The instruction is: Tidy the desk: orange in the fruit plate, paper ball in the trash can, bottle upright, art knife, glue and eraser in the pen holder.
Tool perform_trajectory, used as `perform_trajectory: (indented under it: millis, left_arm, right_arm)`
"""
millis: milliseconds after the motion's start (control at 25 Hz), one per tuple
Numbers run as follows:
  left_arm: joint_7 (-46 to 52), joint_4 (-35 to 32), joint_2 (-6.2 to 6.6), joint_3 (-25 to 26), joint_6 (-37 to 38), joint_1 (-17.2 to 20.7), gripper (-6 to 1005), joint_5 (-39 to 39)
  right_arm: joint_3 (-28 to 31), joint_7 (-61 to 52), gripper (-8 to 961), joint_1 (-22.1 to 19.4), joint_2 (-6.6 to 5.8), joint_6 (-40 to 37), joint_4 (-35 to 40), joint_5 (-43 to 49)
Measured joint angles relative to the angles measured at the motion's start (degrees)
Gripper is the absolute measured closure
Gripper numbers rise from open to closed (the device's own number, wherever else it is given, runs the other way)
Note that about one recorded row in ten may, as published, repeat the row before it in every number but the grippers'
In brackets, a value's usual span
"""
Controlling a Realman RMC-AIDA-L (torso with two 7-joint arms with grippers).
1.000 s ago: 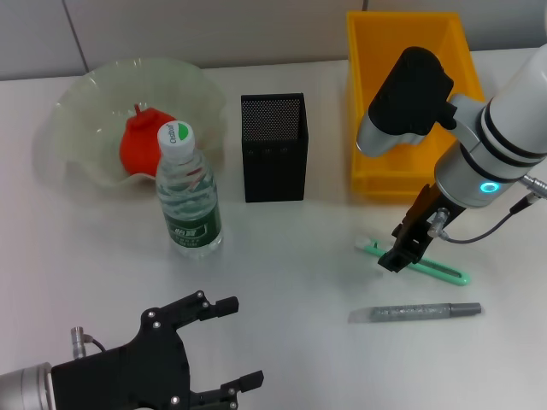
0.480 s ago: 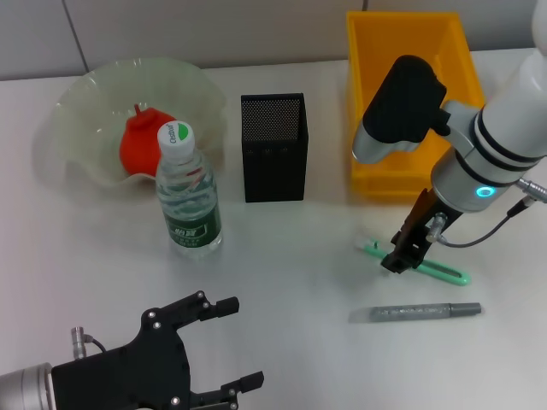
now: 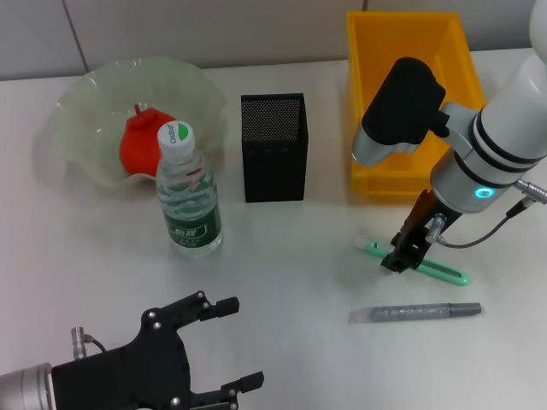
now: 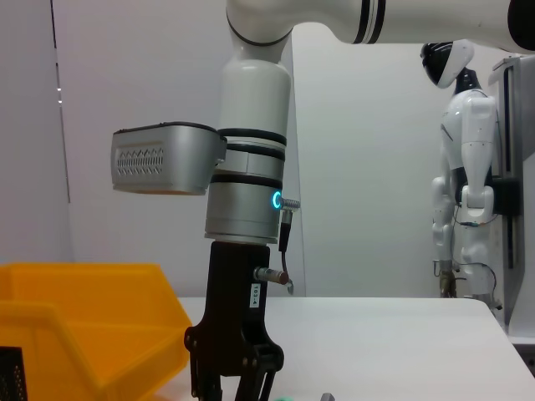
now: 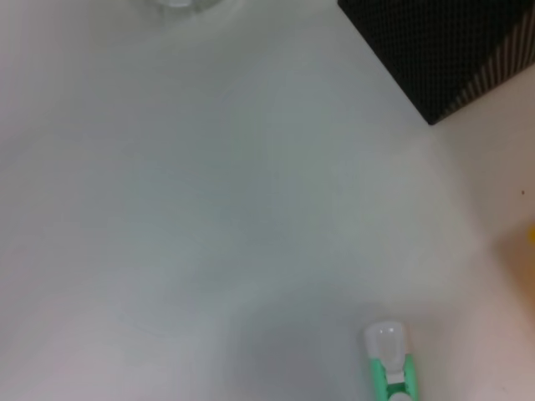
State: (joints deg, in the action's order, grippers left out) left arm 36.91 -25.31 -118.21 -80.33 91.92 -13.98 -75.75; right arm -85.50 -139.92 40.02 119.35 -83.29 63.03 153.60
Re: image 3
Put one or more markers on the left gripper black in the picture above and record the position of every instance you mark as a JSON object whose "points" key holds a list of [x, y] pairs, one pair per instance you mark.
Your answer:
{"points": [[137, 376]]}

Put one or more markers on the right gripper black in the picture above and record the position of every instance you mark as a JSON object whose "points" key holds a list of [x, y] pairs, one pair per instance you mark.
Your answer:
{"points": [[421, 222]]}

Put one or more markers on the green utility knife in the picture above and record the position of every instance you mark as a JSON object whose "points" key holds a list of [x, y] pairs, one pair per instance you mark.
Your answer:
{"points": [[372, 248]]}

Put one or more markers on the clear water bottle green label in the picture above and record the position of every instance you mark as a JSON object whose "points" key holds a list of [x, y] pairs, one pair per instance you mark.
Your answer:
{"points": [[188, 200]]}

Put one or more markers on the orange fruit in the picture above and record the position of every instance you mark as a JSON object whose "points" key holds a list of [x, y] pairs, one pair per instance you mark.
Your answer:
{"points": [[137, 145]]}

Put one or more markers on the grey marker pen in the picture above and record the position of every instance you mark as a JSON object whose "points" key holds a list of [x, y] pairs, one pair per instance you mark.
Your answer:
{"points": [[427, 312]]}

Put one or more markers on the black mesh pen holder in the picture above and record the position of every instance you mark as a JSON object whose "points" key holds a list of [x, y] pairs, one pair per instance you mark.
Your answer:
{"points": [[273, 171]]}

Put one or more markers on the wavy green glass fruit plate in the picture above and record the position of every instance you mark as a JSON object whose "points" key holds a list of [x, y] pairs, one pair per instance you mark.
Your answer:
{"points": [[85, 107]]}

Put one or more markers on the yellow plastic bin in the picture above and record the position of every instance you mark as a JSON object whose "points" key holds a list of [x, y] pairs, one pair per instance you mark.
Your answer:
{"points": [[372, 51]]}

